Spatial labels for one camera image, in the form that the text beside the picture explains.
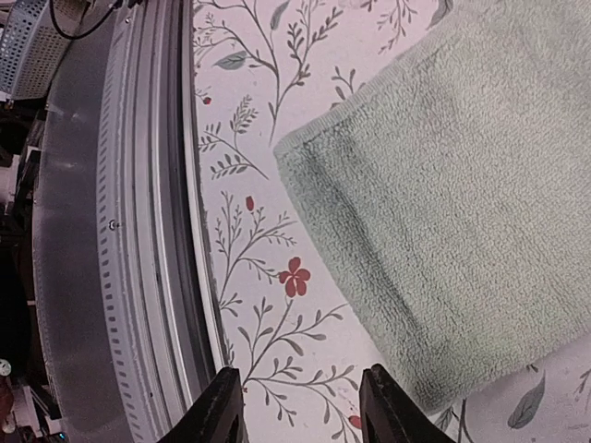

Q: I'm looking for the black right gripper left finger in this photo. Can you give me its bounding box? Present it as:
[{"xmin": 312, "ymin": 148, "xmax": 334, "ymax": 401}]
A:
[{"xmin": 158, "ymin": 366, "xmax": 245, "ymax": 443}]

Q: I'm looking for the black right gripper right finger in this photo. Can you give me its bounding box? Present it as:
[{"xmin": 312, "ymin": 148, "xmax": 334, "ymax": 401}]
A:
[{"xmin": 359, "ymin": 364, "xmax": 452, "ymax": 443}]

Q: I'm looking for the green panda towel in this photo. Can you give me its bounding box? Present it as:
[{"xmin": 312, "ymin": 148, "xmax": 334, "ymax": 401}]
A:
[{"xmin": 274, "ymin": 1, "xmax": 590, "ymax": 413}]

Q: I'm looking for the floral table mat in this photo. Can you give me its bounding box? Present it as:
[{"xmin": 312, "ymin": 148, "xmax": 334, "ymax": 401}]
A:
[{"xmin": 193, "ymin": 1, "xmax": 590, "ymax": 442}]

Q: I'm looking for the front aluminium rail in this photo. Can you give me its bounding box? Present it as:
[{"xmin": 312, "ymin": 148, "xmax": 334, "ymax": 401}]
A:
[{"xmin": 32, "ymin": 1, "xmax": 222, "ymax": 442}]

